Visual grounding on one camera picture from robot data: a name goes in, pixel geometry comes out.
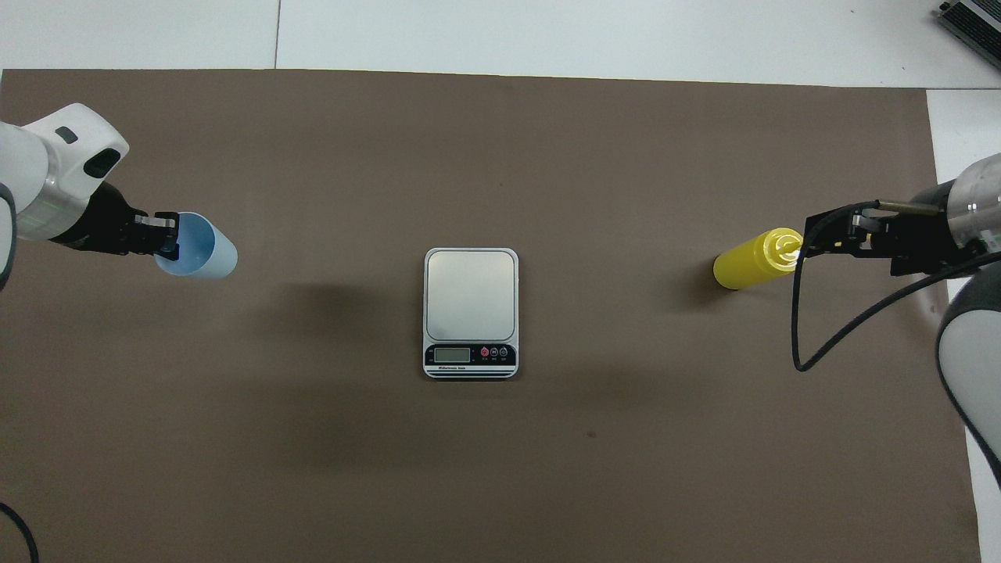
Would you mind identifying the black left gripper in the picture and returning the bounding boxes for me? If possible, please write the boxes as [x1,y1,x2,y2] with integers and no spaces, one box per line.
[51,184,182,263]

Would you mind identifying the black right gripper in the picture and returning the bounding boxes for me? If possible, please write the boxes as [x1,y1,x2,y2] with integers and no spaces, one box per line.
[802,184,967,276]

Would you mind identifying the light blue plastic cup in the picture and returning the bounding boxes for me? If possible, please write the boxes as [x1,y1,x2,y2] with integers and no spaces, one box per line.
[154,211,239,281]

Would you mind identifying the yellow squeeze bottle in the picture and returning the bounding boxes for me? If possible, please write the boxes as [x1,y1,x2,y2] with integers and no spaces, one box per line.
[712,227,805,291]

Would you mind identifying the silver digital kitchen scale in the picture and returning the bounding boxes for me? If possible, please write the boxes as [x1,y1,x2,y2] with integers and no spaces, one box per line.
[423,247,520,381]

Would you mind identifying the grey ribbed metal device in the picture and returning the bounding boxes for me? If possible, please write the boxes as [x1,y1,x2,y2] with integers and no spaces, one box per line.
[938,0,1001,49]

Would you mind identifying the brown paper table mat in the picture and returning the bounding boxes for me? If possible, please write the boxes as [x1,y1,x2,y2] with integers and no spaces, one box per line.
[0,69,982,563]

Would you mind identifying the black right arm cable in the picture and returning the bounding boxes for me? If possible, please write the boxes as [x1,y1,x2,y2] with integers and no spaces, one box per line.
[791,199,1001,373]

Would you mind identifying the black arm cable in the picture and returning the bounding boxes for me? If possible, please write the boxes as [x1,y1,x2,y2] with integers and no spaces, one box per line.
[0,500,40,563]
[791,199,1001,373]

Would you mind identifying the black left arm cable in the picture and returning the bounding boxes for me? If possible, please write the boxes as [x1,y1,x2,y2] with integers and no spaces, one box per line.
[0,500,40,563]

